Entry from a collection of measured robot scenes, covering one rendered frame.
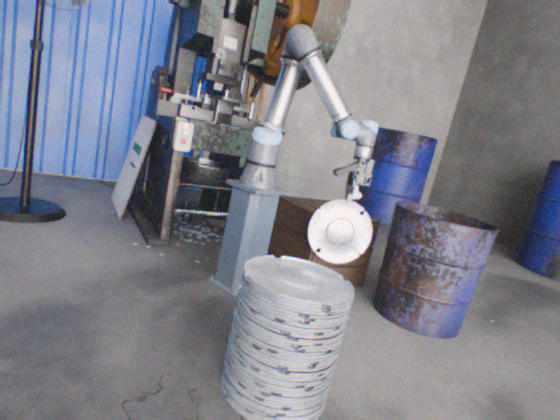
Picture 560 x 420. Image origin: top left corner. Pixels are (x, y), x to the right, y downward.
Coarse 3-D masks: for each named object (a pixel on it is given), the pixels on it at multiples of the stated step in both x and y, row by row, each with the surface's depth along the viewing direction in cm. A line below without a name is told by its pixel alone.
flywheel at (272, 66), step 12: (288, 0) 229; (300, 0) 224; (312, 0) 213; (300, 12) 223; (312, 12) 213; (276, 24) 247; (288, 24) 229; (312, 24) 205; (276, 36) 246; (276, 60) 244; (276, 72) 235
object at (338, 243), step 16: (336, 208) 177; (352, 208) 177; (320, 224) 178; (336, 224) 178; (352, 224) 179; (368, 224) 179; (320, 240) 179; (336, 240) 179; (352, 240) 180; (368, 240) 181; (320, 256) 180; (336, 256) 181; (352, 256) 181
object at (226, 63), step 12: (228, 24) 209; (240, 24) 212; (228, 36) 211; (240, 36) 213; (228, 48) 212; (240, 48) 215; (216, 60) 211; (228, 60) 212; (240, 60) 217; (216, 72) 213; (228, 72) 213
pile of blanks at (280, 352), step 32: (256, 288) 95; (256, 320) 95; (288, 320) 91; (320, 320) 92; (256, 352) 95; (288, 352) 93; (320, 352) 95; (224, 384) 106; (256, 384) 96; (288, 384) 95; (320, 384) 99; (256, 416) 97; (288, 416) 97
